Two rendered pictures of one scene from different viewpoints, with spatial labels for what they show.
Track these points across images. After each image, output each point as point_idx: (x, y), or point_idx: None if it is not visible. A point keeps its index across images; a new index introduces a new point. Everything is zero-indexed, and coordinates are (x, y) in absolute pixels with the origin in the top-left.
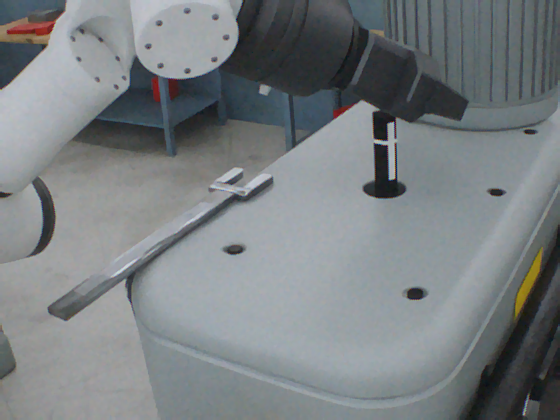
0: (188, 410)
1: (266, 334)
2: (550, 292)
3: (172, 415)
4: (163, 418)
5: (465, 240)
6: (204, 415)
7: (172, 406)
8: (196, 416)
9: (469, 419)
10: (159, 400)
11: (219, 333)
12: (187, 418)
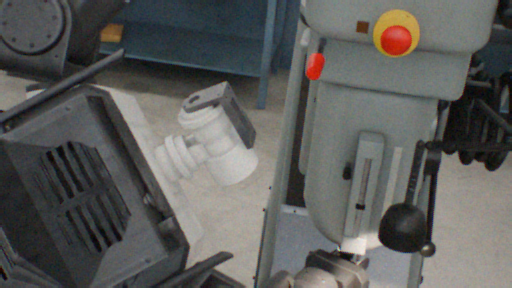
0: (357, 2)
1: None
2: None
3: (340, 10)
4: (328, 18)
5: None
6: (368, 2)
7: (344, 3)
8: (361, 5)
9: (502, 0)
10: (330, 3)
11: None
12: (353, 9)
